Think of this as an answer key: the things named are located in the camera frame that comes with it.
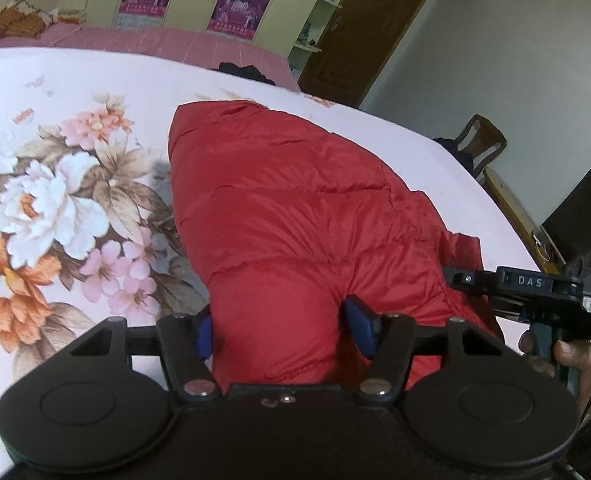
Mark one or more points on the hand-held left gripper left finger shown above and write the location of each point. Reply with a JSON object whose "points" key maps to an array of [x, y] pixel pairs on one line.
{"points": [[204, 337]]}

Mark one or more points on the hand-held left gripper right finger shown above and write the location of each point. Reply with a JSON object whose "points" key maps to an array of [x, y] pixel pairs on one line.
{"points": [[363, 327]]}

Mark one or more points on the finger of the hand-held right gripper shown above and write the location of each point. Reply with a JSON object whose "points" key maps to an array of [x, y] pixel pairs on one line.
{"points": [[470, 279]]}

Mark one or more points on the red down jacket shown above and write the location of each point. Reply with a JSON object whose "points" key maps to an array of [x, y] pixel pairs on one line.
{"points": [[285, 220]]}

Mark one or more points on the person's right hand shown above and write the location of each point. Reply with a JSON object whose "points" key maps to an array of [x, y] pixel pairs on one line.
{"points": [[583, 360]]}

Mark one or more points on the black monitor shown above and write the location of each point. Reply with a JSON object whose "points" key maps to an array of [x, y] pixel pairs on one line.
{"points": [[583, 210]]}

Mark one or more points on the black garment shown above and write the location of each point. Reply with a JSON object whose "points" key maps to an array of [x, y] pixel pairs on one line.
{"points": [[455, 152]]}

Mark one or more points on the wooden chair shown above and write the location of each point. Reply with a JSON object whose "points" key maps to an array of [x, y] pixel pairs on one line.
{"points": [[485, 137]]}

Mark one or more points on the white floral bed sheet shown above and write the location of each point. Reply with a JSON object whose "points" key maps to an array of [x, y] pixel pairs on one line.
{"points": [[50, 210]]}

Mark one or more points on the brown wooden door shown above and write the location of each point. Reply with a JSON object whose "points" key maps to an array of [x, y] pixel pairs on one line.
{"points": [[365, 35]]}

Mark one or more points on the dark cloth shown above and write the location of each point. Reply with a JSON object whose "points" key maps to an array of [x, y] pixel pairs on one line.
{"points": [[245, 72]]}

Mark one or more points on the pink bed sheet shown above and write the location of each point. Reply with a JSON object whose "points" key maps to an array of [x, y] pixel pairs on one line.
{"points": [[140, 42]]}

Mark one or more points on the floral pillow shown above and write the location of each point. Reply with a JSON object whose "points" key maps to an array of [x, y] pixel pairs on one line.
{"points": [[50, 12]]}

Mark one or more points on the orange patterned cloth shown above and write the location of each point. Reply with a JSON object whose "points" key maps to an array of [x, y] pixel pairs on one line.
{"points": [[15, 22]]}

